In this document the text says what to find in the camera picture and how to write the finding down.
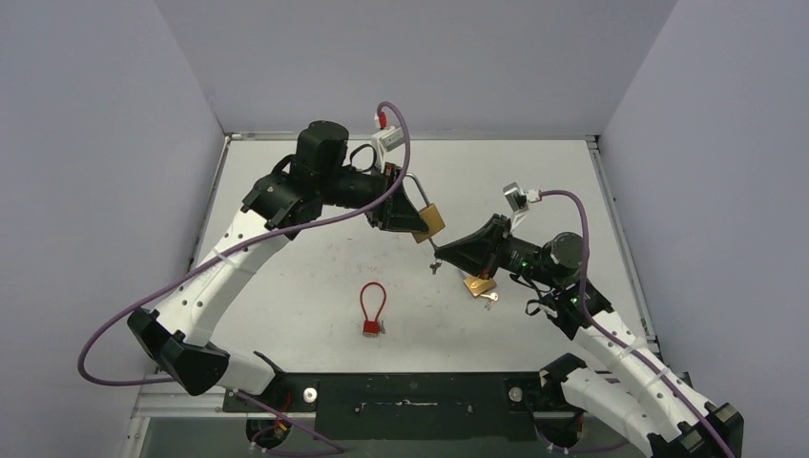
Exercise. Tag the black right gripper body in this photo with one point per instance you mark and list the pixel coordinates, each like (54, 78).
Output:
(500, 238)

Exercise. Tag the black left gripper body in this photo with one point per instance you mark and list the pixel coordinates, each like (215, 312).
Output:
(357, 190)

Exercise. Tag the brass padlock long shackle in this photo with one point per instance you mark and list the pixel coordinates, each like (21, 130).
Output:
(429, 214)

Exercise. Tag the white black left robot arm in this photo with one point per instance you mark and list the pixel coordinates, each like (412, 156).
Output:
(177, 332)

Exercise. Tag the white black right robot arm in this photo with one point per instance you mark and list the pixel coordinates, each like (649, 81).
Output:
(650, 406)

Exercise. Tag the brass padlock with key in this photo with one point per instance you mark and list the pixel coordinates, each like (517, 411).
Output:
(484, 289)

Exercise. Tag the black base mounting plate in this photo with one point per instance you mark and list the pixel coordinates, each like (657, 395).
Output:
(423, 406)

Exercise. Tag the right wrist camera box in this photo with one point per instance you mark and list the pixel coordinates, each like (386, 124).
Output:
(519, 201)

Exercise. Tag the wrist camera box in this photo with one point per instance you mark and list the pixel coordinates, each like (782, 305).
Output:
(519, 201)
(387, 139)

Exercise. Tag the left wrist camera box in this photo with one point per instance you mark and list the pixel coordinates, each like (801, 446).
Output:
(387, 139)

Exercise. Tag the red cable padlock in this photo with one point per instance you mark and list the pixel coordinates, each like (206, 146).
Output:
(373, 325)

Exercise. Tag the aluminium table edge rail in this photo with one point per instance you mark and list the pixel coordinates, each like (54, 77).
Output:
(623, 245)

